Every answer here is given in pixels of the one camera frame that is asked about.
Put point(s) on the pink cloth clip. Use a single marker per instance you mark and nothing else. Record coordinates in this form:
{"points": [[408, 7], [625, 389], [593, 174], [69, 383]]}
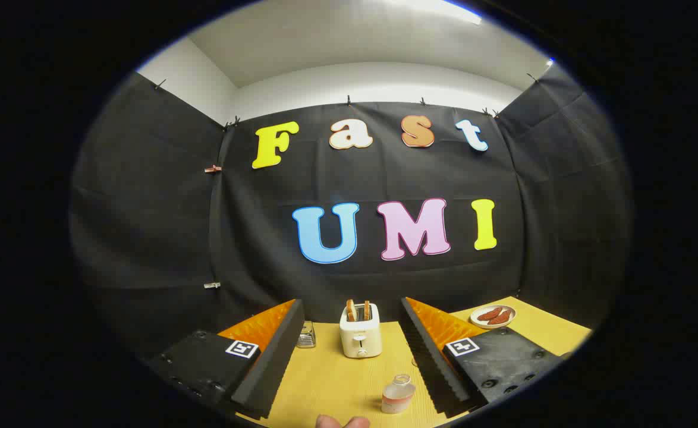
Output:
{"points": [[212, 169]]}

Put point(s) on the wooden table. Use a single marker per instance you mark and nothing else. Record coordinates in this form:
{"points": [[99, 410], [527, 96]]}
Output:
{"points": [[337, 380]]}

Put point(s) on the clear juice bottle pink label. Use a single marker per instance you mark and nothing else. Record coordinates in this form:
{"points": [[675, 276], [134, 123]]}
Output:
{"points": [[396, 398]]}

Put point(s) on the metal mesh holder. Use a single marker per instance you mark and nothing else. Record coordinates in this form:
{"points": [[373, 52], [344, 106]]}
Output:
{"points": [[306, 337]]}

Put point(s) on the white round plate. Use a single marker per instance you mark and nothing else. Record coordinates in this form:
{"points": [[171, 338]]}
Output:
{"points": [[481, 323]]}

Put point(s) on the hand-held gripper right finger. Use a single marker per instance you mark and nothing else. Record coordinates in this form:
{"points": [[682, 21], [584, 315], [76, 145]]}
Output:
{"points": [[432, 362]]}

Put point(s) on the toast slice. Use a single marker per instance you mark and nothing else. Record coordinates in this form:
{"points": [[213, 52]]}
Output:
{"points": [[367, 310], [352, 311]]}

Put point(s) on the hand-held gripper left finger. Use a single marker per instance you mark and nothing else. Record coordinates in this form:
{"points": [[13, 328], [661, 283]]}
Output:
{"points": [[272, 368]]}

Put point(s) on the red sausage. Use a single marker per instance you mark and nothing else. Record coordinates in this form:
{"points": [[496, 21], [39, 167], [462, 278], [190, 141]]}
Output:
{"points": [[489, 314], [500, 318]]}

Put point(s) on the white toaster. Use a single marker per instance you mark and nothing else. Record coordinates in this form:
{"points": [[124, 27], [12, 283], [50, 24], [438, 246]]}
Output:
{"points": [[361, 336]]}

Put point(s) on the black backdrop cloth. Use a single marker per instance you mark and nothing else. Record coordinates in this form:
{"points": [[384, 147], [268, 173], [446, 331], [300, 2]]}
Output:
{"points": [[266, 238]]}

